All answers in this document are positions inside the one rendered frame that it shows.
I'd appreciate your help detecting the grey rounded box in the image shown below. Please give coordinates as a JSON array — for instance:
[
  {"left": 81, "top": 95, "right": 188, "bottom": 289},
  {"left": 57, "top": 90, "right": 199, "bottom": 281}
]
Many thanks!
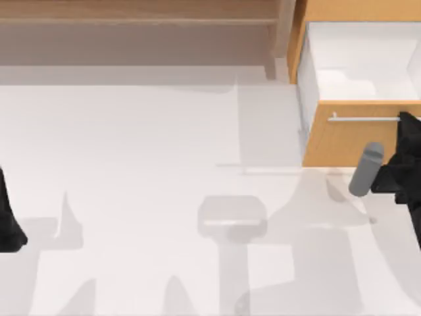
[{"left": 347, "top": 142, "right": 385, "bottom": 198}]

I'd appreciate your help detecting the pale wooden drawer front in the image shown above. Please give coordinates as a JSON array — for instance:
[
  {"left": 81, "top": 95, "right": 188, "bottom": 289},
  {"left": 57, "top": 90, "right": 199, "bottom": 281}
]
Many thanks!
[{"left": 301, "top": 99, "right": 421, "bottom": 169}]

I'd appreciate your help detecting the white drawer inside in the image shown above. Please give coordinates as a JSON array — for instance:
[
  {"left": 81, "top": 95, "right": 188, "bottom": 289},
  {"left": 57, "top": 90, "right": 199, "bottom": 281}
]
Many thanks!
[{"left": 295, "top": 20, "right": 421, "bottom": 139}]

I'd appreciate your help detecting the wooden cupboard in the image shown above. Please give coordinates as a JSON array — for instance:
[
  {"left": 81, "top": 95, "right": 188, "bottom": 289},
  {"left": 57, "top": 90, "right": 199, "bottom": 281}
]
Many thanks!
[{"left": 285, "top": 0, "right": 421, "bottom": 85}]

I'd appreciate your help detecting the wooden open shelf unit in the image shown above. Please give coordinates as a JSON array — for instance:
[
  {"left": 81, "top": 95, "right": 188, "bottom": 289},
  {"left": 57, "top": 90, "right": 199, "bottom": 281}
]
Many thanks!
[{"left": 0, "top": 0, "right": 296, "bottom": 80}]

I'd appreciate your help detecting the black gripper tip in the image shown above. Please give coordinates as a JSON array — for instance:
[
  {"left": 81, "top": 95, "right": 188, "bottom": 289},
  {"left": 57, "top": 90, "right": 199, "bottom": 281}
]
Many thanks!
[{"left": 0, "top": 167, "right": 29, "bottom": 254}]

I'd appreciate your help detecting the long metal drawer handle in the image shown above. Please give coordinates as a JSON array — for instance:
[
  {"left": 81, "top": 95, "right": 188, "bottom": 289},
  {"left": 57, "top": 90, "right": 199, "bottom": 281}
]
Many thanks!
[{"left": 327, "top": 112, "right": 403, "bottom": 124}]

